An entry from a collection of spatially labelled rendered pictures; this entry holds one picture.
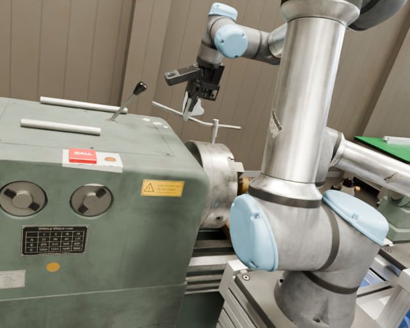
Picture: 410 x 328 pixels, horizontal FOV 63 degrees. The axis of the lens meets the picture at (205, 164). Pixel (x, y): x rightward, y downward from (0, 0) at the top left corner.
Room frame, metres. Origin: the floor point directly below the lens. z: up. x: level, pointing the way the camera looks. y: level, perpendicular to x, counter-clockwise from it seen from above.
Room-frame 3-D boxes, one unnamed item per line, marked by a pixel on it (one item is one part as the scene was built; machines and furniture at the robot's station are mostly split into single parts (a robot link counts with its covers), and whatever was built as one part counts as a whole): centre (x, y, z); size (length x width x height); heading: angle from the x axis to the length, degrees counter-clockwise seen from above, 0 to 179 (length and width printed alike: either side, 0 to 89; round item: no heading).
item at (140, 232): (0.91, 0.33, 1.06); 0.59 x 0.48 x 0.39; 116
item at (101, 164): (0.72, 0.27, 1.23); 0.13 x 0.08 x 0.06; 116
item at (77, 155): (0.71, 0.28, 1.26); 0.06 x 0.06 x 0.02; 26
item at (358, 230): (0.52, -0.26, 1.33); 0.13 x 0.12 x 0.14; 111
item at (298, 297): (0.53, -0.27, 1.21); 0.15 x 0.15 x 0.10
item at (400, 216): (1.65, -1.09, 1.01); 0.30 x 0.20 x 0.29; 116
